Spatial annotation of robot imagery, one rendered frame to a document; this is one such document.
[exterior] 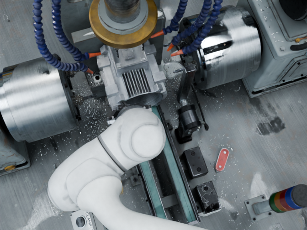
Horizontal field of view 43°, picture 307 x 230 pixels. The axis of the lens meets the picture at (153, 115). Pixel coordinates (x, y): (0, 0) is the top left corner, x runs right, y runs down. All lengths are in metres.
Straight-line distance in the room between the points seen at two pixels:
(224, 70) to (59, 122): 0.54
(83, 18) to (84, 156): 0.64
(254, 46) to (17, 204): 0.97
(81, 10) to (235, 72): 0.53
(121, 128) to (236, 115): 0.79
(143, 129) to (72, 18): 0.66
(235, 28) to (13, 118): 0.72
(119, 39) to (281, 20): 0.54
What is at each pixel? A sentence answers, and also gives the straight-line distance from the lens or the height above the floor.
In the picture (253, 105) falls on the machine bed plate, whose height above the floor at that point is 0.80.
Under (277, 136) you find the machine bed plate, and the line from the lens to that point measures 1.57.
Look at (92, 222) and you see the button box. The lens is 1.16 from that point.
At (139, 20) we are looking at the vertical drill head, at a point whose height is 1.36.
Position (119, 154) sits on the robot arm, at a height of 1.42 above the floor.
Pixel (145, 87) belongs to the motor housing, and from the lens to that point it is 1.23.
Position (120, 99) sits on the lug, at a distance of 1.22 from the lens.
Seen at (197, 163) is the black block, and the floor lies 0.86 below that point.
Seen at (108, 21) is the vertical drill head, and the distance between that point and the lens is 1.03.
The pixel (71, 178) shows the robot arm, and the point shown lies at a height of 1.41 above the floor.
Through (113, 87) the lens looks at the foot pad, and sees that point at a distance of 1.25.
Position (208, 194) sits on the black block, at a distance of 1.40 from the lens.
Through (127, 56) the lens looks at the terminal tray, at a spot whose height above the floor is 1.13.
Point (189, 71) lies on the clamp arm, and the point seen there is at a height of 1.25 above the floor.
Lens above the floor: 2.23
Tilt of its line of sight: 72 degrees down
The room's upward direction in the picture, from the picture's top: 5 degrees clockwise
